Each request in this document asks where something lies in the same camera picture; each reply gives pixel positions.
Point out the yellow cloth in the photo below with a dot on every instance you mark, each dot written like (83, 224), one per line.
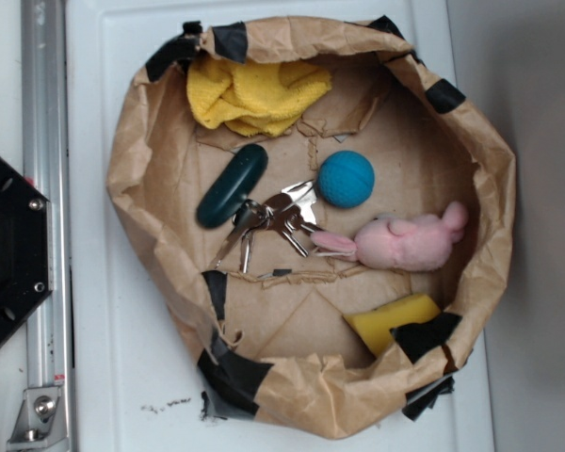
(253, 98)

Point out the silver key bunch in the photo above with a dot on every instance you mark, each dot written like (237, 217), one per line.
(288, 211)

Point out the brown paper bag bin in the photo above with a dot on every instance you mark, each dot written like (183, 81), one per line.
(272, 343)

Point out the dark green oval case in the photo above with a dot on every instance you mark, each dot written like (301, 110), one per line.
(226, 195)

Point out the blue dimpled ball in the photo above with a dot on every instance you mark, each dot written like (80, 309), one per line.
(346, 179)

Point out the pink plush bunny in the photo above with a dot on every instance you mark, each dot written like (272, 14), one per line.
(421, 244)

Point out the yellow sponge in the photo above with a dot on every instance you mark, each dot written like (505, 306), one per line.
(374, 327)

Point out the aluminium extrusion rail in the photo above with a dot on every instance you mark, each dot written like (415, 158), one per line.
(49, 330)

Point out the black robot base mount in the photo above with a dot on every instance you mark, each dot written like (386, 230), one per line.
(25, 280)

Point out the metal corner bracket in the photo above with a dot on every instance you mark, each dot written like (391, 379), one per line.
(41, 420)

